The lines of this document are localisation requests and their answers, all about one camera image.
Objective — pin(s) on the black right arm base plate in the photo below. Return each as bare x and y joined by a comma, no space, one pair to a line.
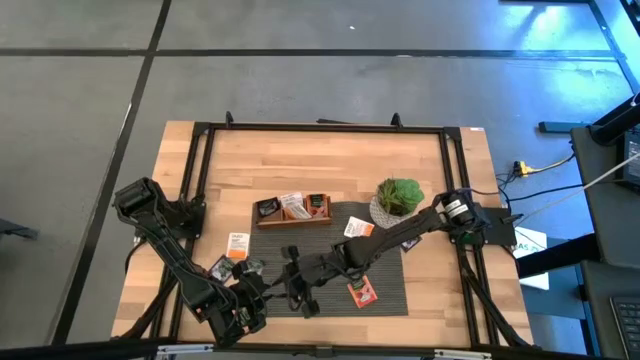
502,227

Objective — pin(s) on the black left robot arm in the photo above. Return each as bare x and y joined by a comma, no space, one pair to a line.
170,260

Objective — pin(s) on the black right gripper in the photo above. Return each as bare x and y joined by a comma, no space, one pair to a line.
305,275

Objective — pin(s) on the black keyboard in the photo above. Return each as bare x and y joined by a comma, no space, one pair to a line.
627,320

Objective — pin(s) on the white orange tea packet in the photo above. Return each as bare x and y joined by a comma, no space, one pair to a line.
299,212
238,246
357,227
291,200

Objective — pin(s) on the succulent in white patterned pot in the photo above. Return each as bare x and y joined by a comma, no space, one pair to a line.
400,195

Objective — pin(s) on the dark grey desk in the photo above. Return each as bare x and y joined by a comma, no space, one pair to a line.
595,310
600,225

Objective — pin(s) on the dark flat floor object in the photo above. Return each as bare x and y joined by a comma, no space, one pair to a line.
15,229

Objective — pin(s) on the yellow power strip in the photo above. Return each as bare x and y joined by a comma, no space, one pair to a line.
522,168

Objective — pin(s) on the black crossbar with silver brackets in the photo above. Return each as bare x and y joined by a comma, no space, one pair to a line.
320,351

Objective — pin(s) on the black beam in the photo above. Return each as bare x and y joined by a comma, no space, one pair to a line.
550,260

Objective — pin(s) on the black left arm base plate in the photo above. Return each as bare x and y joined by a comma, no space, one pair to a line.
197,232

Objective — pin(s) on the red orange tea packet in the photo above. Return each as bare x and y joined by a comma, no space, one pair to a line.
316,204
363,295

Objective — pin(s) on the black post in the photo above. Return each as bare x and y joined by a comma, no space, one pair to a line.
615,122

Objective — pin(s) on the white paper sign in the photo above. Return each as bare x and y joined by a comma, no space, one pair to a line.
530,247

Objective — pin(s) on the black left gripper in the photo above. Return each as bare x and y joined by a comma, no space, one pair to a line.
235,307

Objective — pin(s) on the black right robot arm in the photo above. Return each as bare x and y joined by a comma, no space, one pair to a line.
380,245

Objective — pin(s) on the wooden tea tray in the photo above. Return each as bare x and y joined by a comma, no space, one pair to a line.
295,223

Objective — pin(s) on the dark purple tea packet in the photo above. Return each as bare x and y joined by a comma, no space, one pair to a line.
411,244
268,206
220,270
256,265

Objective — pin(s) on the grey woven placemat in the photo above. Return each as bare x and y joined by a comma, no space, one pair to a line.
340,305

